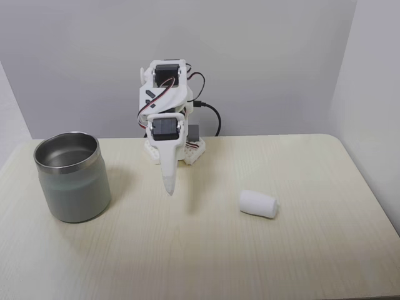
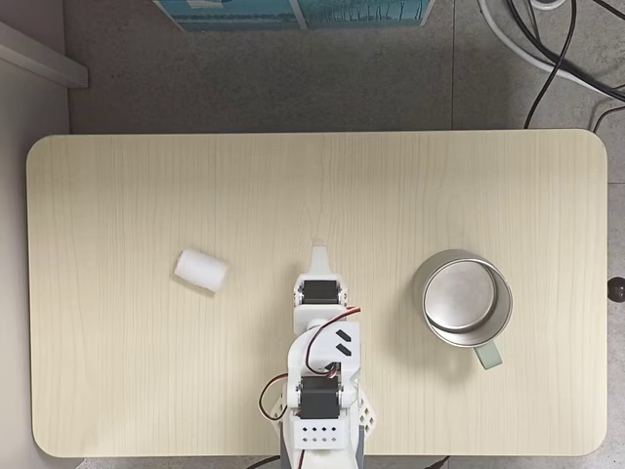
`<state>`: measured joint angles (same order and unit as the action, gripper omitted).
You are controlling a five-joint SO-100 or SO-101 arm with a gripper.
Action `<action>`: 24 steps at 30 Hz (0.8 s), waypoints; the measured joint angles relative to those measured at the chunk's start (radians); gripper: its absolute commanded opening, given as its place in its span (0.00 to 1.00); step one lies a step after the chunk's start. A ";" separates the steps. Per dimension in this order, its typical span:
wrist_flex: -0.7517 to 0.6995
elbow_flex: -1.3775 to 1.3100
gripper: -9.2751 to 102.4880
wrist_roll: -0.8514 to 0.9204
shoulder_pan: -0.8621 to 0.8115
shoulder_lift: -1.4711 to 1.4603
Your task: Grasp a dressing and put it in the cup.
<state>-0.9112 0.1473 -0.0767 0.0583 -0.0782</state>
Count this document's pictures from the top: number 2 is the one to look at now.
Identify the black round knob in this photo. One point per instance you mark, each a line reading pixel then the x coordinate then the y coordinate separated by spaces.
pixel 617 290

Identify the blue printed box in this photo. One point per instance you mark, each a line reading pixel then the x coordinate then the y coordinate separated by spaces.
pixel 229 13
pixel 363 12

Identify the grey table clamp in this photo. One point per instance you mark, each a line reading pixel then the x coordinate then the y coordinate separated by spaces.
pixel 362 439

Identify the white dressing roll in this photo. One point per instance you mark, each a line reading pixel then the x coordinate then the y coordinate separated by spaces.
pixel 201 272

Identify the white round fitting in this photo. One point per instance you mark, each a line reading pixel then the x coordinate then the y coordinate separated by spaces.
pixel 547 4

